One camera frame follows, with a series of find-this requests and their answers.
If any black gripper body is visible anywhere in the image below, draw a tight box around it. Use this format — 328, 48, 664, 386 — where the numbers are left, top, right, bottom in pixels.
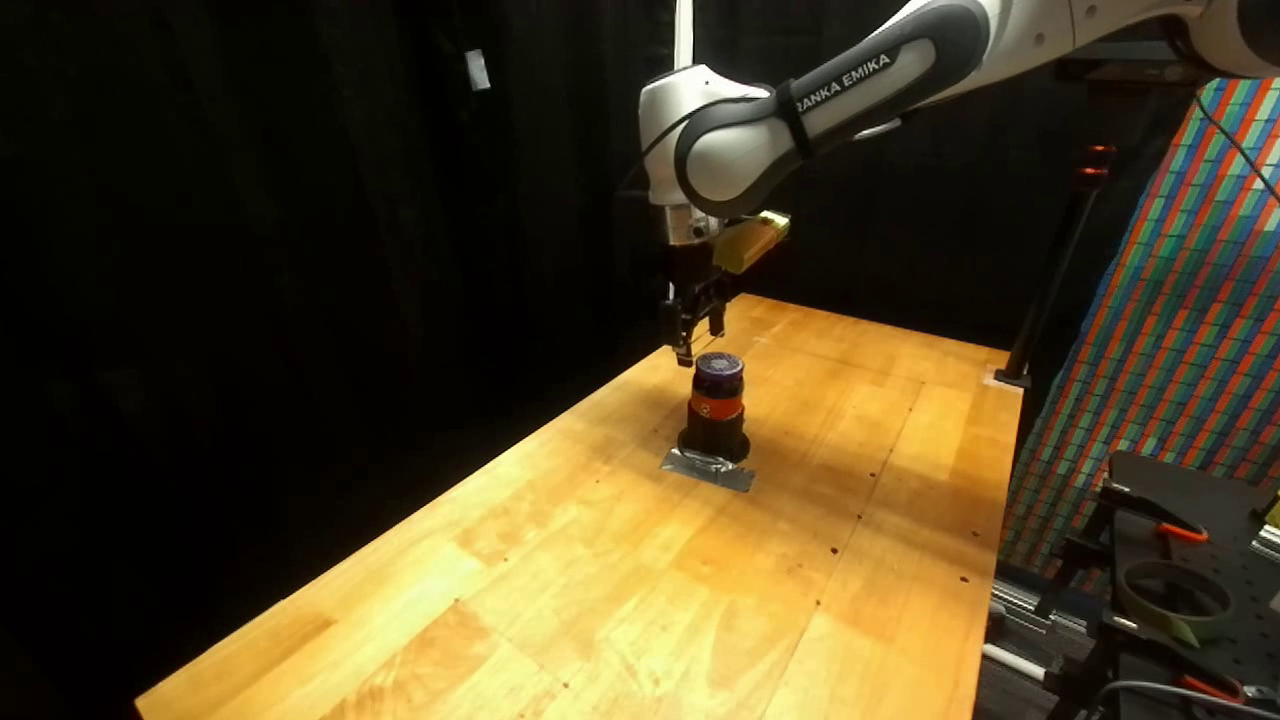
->
660, 210, 736, 320

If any dark jar with purple lid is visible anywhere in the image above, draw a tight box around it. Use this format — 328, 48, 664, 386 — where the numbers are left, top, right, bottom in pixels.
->
677, 346, 756, 469

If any white vertical pole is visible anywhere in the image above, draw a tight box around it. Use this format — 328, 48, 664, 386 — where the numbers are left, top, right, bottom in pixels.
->
670, 0, 701, 81

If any white hanging tag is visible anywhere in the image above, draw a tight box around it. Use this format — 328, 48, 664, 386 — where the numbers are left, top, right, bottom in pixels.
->
461, 43, 497, 97

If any black tripod stand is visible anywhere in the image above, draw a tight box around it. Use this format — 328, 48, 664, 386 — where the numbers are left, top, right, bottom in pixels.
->
993, 134, 1121, 393

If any colourful patterned board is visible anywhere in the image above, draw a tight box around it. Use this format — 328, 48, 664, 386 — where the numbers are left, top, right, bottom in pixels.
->
999, 72, 1280, 578

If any orange clamp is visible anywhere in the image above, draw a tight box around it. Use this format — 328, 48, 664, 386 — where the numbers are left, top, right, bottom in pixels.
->
1152, 517, 1215, 552

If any black perforated metal plate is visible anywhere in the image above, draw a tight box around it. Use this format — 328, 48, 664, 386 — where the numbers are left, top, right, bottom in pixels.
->
1063, 446, 1280, 665

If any grey tape roll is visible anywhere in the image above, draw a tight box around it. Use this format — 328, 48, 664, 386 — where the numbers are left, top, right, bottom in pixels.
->
1114, 554, 1242, 639

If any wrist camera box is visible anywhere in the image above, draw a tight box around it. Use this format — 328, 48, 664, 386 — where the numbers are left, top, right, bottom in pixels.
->
715, 206, 795, 280

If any small metal base plate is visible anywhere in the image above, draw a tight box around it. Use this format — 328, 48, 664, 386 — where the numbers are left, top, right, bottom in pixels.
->
660, 443, 759, 495

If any aluminium rail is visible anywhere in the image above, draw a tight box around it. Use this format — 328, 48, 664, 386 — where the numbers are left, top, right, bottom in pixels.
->
979, 564, 1115, 691

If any thin dark hanging cable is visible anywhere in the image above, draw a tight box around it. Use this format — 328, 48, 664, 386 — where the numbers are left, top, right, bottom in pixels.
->
1188, 77, 1280, 206

